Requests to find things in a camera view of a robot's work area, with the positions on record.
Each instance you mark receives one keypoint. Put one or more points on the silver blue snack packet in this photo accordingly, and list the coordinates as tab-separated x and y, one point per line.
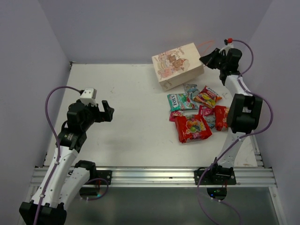
191	90

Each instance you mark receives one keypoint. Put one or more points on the aluminium front rail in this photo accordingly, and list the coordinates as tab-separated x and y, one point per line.
184	177

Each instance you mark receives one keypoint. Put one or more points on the pink small snack packet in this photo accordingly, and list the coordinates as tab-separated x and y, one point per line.
175	114

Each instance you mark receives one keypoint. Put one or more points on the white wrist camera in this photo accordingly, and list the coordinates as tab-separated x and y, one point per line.
228	45
88	96

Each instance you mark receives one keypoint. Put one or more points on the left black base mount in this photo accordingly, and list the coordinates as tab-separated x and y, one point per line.
91	185

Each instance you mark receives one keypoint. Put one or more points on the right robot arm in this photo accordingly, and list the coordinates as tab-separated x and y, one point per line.
244	113

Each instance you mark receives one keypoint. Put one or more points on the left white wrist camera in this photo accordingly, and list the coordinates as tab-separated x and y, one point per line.
88	96

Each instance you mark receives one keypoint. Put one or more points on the green Fox's mint bag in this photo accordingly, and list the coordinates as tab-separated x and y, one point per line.
181	102

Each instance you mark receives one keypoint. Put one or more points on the printed bear paper bag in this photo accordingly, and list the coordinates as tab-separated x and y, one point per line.
177	66

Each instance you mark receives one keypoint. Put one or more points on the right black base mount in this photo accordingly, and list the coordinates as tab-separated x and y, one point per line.
218	176

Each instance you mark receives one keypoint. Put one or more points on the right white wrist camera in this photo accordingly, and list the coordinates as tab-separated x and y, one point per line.
228	45

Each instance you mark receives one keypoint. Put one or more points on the large red candy bag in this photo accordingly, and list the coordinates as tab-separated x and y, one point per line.
192	128

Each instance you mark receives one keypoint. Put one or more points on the silver blue flat packet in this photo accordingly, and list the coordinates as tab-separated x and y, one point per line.
211	121

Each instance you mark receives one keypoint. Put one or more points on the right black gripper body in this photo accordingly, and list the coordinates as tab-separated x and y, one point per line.
223	65

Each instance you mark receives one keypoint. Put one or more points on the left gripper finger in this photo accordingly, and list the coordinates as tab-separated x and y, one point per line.
92	108
107	114

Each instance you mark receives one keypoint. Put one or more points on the red pink snack packet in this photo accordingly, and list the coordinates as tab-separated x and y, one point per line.
205	111

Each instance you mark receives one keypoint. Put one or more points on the orange fruit candy bag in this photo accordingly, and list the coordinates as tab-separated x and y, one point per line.
208	97

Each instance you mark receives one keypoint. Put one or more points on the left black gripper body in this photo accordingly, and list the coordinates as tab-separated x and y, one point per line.
95	116

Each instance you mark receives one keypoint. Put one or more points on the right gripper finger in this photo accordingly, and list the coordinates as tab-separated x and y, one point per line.
210	57
212	65

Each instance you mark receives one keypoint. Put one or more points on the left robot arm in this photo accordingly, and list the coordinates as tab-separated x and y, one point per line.
64	178

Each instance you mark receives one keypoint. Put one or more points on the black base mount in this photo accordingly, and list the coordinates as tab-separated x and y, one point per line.
218	176
91	185

